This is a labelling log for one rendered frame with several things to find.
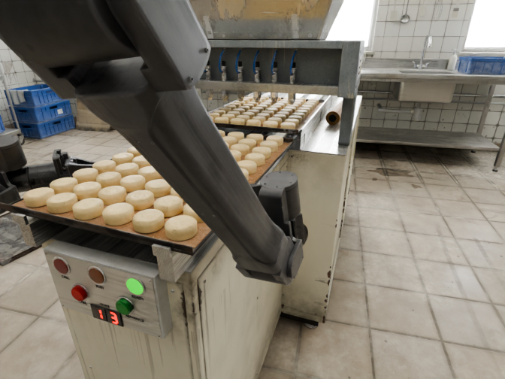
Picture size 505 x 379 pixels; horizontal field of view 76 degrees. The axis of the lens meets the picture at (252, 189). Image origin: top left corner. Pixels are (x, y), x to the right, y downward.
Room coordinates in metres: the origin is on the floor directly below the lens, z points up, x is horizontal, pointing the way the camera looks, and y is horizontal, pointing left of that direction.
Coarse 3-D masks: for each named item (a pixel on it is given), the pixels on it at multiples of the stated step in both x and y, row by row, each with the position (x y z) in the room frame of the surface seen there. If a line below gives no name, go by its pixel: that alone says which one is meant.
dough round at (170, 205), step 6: (162, 198) 0.53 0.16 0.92; (168, 198) 0.53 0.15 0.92; (174, 198) 0.53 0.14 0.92; (156, 204) 0.51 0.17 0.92; (162, 204) 0.51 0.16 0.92; (168, 204) 0.51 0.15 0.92; (174, 204) 0.51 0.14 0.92; (180, 204) 0.51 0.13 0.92; (162, 210) 0.49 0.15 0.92; (168, 210) 0.49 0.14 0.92; (174, 210) 0.50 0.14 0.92; (180, 210) 0.51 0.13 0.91; (168, 216) 0.49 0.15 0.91
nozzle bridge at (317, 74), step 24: (216, 48) 1.25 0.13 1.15; (240, 48) 1.22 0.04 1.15; (264, 48) 1.20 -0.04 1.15; (288, 48) 1.17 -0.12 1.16; (312, 48) 1.06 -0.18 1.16; (336, 48) 1.03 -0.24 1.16; (360, 48) 1.02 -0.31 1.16; (216, 72) 1.26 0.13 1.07; (264, 72) 1.20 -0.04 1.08; (288, 72) 1.17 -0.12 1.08; (312, 72) 1.14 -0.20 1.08; (336, 72) 1.11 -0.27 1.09; (360, 72) 1.24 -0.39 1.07
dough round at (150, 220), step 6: (144, 210) 0.48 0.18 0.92; (150, 210) 0.48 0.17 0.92; (156, 210) 0.48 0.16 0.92; (138, 216) 0.46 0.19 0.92; (144, 216) 0.46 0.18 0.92; (150, 216) 0.46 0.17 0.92; (156, 216) 0.46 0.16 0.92; (162, 216) 0.47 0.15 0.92; (132, 222) 0.46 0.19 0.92; (138, 222) 0.44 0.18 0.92; (144, 222) 0.44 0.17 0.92; (150, 222) 0.45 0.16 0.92; (156, 222) 0.45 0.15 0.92; (162, 222) 0.46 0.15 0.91; (138, 228) 0.44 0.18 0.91; (144, 228) 0.44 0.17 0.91; (150, 228) 0.44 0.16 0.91; (156, 228) 0.45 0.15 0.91
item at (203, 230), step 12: (288, 144) 0.92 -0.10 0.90; (276, 156) 0.81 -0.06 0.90; (264, 168) 0.73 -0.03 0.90; (252, 180) 0.66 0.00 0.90; (24, 204) 0.54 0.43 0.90; (60, 216) 0.50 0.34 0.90; (72, 216) 0.50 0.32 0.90; (120, 228) 0.46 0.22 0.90; (132, 228) 0.46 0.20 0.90; (204, 228) 0.46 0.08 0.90; (168, 240) 0.42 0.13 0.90; (192, 240) 0.42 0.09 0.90
